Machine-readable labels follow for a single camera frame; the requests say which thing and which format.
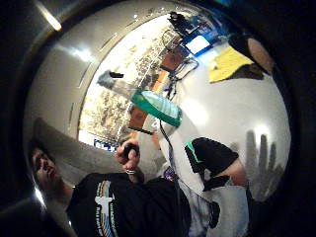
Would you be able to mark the orange chair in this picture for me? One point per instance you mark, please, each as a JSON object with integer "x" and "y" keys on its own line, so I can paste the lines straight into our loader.
{"x": 138, "y": 118}
{"x": 171, "y": 61}

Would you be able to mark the ceiling light strip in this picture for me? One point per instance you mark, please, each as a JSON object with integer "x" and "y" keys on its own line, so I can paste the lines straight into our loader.
{"x": 49, "y": 17}

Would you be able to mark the blue lit screen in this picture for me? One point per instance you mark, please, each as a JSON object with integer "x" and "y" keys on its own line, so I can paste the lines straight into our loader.
{"x": 198, "y": 44}

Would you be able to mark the yellow cloth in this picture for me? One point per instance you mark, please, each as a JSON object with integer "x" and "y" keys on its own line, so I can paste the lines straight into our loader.
{"x": 227, "y": 64}

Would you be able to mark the small black handheld device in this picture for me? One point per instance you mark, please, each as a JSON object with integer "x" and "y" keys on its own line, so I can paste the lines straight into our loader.
{"x": 128, "y": 148}

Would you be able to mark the the person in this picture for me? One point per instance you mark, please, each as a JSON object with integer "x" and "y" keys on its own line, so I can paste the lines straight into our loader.
{"x": 98, "y": 204}

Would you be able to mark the clear bottle with green label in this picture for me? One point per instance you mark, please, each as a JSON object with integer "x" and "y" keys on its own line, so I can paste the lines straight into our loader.
{"x": 158, "y": 107}

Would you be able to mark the black equipment on stand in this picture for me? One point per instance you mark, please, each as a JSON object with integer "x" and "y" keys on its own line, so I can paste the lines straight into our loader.
{"x": 179, "y": 21}

